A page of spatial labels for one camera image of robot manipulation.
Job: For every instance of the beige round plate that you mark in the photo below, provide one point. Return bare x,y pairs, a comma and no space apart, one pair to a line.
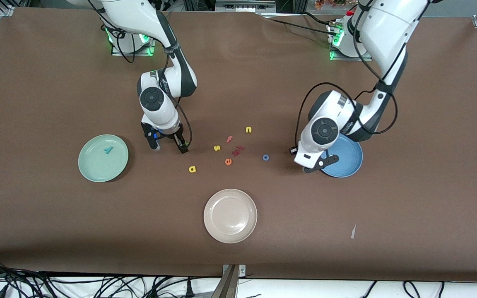
230,215

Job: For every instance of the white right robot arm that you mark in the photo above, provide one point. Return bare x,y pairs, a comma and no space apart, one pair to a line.
135,12

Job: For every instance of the dark grey metal bar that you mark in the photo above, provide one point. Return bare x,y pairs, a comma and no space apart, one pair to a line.
226,285

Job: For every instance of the small grey paper scrap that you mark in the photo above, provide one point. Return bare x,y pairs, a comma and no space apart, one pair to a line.
353,231

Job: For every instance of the pink letter f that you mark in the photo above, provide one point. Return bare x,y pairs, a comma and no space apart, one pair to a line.
229,139

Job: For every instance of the pale green round plate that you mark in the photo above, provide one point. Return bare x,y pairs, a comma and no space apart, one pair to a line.
97,163

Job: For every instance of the brown table cover sheet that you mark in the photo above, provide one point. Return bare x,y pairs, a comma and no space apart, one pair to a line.
238,82

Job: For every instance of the black power plug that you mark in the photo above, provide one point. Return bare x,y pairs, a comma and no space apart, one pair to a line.
189,289

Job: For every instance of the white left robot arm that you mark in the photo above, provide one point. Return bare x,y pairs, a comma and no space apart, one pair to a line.
387,37

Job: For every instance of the silver table edge bracket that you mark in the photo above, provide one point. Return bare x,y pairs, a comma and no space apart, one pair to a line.
242,270

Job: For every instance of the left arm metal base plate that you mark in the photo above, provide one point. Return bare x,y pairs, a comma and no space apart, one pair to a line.
338,58

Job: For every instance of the blue round plate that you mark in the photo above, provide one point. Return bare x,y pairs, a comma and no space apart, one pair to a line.
346,163

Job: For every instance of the orange dried flowers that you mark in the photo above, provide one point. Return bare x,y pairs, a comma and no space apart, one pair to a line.
325,4

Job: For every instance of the teal letter y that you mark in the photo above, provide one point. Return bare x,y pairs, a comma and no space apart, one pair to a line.
108,150

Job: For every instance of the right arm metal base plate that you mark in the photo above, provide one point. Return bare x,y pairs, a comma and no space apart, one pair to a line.
149,49

